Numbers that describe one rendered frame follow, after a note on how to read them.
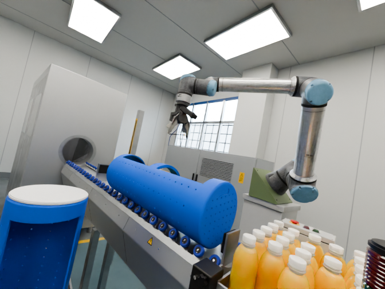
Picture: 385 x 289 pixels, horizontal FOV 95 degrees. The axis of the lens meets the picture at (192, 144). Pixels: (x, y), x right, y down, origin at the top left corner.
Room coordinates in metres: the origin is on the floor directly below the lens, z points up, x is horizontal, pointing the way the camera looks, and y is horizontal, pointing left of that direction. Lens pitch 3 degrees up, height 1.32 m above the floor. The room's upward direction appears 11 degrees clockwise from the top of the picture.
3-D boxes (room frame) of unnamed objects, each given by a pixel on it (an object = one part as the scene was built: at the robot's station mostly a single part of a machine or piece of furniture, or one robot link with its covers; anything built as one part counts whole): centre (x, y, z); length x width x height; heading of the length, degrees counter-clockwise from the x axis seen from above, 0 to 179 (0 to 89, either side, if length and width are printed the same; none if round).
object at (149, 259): (1.44, 0.54, 0.79); 2.17 x 0.29 x 0.34; 47
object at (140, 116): (1.98, 0.65, 0.85); 0.06 x 0.06 x 1.70; 47
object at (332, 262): (0.50, -0.44, 1.10); 0.04 x 0.04 x 0.02
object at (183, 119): (1.04, 0.11, 1.55); 0.09 x 0.08 x 0.12; 46
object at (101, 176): (1.63, 0.75, 1.00); 0.10 x 0.04 x 0.15; 137
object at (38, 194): (0.80, 0.57, 1.03); 0.28 x 0.28 x 0.01
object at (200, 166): (3.26, -0.35, 0.72); 2.15 x 0.54 x 1.45; 40
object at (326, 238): (0.80, -0.57, 1.05); 0.20 x 0.10 x 0.10; 47
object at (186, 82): (1.04, 0.10, 1.72); 0.10 x 0.09 x 0.12; 79
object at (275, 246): (0.53, -0.30, 1.10); 0.04 x 0.04 x 0.02
